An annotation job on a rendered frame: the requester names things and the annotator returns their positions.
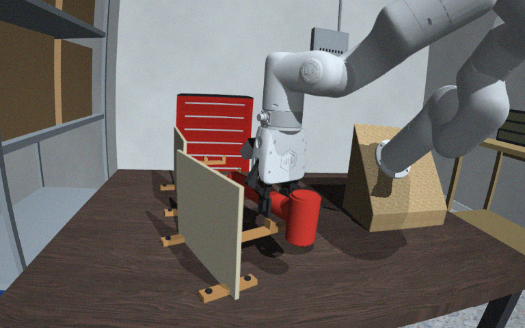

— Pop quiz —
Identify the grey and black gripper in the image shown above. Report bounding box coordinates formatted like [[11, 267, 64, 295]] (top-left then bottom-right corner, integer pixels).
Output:
[[244, 124, 306, 218]]

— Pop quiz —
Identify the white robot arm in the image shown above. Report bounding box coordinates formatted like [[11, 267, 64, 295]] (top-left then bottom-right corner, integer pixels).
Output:
[[257, 0, 525, 179]]

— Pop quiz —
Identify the red mallet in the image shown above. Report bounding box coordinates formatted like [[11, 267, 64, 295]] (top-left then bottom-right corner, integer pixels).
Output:
[[227, 172, 321, 247]]

